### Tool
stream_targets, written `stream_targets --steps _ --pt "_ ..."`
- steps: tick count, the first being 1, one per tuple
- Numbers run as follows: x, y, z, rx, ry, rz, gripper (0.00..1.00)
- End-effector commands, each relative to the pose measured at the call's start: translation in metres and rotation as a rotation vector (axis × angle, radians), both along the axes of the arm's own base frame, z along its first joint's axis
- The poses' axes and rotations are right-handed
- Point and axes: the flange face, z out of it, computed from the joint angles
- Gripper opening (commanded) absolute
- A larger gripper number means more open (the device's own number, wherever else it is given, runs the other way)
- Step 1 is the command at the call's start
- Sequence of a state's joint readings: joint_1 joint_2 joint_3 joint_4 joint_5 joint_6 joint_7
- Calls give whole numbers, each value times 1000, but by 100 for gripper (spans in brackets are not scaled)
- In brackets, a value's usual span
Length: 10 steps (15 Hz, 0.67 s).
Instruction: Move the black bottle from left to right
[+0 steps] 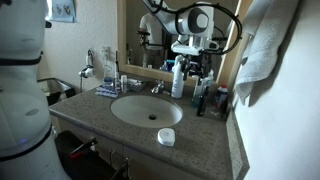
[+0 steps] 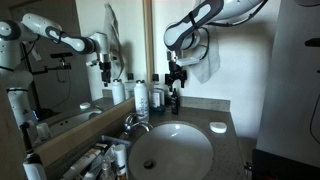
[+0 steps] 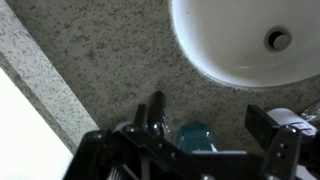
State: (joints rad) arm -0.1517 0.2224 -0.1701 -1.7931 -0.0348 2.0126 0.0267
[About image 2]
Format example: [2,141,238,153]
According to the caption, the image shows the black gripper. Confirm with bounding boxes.
[165,61,188,90]

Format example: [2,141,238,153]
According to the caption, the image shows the clear blue mouthwash bottle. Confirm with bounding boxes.
[148,73,167,115]

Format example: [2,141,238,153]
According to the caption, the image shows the tall white spray bottle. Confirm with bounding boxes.
[133,79,150,123]

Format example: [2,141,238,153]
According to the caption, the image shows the white capped small bottle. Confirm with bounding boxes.
[113,143,130,180]

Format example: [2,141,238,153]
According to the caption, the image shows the small clear spray bottle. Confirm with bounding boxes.
[101,155,115,180]

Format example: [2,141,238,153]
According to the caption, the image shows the white hanging towel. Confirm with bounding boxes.
[185,29,222,85]

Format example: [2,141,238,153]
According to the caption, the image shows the chrome sink faucet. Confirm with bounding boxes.
[122,112,155,135]

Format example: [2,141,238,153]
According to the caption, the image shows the white oval sink basin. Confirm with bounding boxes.
[128,122,215,180]

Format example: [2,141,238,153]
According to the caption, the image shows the clear toiletry tray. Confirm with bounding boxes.
[99,134,133,150]

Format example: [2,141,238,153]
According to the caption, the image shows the vanity cabinet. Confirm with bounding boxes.
[235,134,258,180]

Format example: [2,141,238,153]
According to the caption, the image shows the white panel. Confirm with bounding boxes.
[255,0,320,168]

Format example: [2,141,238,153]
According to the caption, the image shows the white toothpaste tube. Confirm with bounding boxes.
[62,147,102,180]

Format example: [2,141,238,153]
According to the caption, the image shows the black robot cart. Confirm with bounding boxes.
[251,147,320,180]

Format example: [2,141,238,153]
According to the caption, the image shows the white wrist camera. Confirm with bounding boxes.
[175,56,201,68]

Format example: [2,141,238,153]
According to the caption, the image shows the wood framed wall mirror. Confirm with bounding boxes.
[0,0,156,168]

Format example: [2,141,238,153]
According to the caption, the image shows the black hanging cable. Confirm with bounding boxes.
[308,94,320,145]

